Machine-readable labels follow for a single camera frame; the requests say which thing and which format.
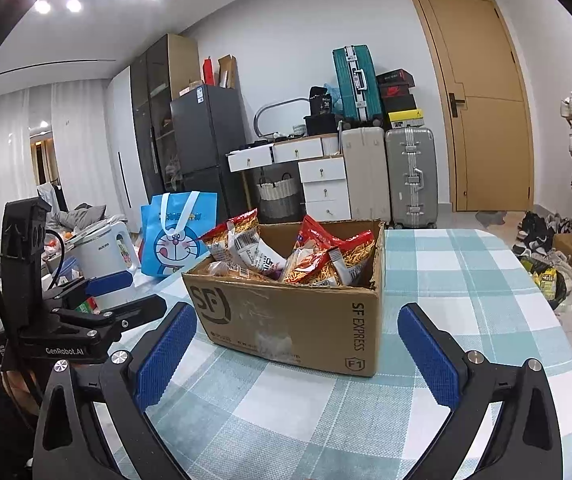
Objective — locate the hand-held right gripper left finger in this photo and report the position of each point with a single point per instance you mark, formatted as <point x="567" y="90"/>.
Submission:
<point x="166" y="355"/>

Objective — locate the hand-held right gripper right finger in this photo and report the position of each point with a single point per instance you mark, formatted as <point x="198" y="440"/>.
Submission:
<point x="428" y="355"/>

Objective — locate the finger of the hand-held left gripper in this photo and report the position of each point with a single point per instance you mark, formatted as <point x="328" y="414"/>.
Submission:
<point x="131" y="312"/>
<point x="111" y="281"/>

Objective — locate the purple white snack bag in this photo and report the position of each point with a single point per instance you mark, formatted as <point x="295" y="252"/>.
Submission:
<point x="268" y="257"/>

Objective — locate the person's left hand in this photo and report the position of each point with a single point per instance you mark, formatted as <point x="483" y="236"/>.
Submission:
<point x="18" y="385"/>

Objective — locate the white electric kettle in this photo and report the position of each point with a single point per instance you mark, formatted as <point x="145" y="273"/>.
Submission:
<point x="103" y="250"/>

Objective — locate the grey clothes pile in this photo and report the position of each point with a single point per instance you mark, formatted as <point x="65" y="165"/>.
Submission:
<point x="81" y="217"/>

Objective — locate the blue cartoon tote bag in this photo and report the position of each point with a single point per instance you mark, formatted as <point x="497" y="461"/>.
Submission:
<point x="176" y="240"/>

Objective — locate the white curtain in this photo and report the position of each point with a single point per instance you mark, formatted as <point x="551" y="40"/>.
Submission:
<point x="81" y="150"/>

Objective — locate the white wardrobe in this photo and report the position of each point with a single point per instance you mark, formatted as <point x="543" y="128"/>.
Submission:
<point x="121" y="145"/>

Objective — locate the black trash bag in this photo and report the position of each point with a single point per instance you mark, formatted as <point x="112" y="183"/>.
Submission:
<point x="545" y="280"/>

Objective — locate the grey doormat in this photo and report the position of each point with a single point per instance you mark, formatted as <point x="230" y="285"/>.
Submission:
<point x="490" y="217"/>

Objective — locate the heap of dark shoes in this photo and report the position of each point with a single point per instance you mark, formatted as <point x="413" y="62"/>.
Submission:
<point x="535" y="235"/>

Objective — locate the tall dark glass cabinet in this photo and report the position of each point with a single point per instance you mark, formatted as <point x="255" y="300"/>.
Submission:
<point x="158" y="110"/>

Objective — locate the dark grey fridge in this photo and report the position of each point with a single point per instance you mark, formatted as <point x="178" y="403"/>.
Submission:
<point x="206" y="130"/>

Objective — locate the silver suitcase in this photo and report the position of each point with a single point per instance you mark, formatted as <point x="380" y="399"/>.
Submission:
<point x="410" y="175"/>

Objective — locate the wicker basket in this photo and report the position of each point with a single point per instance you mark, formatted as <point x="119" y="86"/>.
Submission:
<point x="278" y="195"/>

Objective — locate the beige suitcase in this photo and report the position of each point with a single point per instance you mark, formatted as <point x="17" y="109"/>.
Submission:
<point x="365" y="175"/>

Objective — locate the white drawer unit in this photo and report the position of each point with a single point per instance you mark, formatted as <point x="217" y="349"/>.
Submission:
<point x="326" y="190"/>

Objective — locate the flat cardboard box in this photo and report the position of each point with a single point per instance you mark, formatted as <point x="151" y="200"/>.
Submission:
<point x="193" y="91"/>

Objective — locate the white desk with drawers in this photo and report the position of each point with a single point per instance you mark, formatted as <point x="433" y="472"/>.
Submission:
<point x="291" y="152"/>

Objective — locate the oval mirror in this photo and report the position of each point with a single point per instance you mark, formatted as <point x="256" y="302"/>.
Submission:
<point x="281" y="117"/>

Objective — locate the tall brown cardboard box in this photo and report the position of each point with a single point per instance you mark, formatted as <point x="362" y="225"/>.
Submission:
<point x="227" y="72"/>

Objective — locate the wooden door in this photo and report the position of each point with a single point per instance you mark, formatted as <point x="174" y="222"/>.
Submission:
<point x="485" y="110"/>

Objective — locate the black storage container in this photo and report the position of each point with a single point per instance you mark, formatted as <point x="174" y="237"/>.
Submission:
<point x="322" y="124"/>

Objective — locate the black red shoe box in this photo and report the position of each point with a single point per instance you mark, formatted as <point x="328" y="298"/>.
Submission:
<point x="394" y="90"/>

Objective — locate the blue plastic bag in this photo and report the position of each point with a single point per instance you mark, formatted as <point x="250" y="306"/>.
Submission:
<point x="337" y="95"/>

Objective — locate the black printed box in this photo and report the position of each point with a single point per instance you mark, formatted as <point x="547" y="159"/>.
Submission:
<point x="322" y="100"/>

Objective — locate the teal suitcase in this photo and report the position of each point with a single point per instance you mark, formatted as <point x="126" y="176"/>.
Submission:
<point x="355" y="85"/>

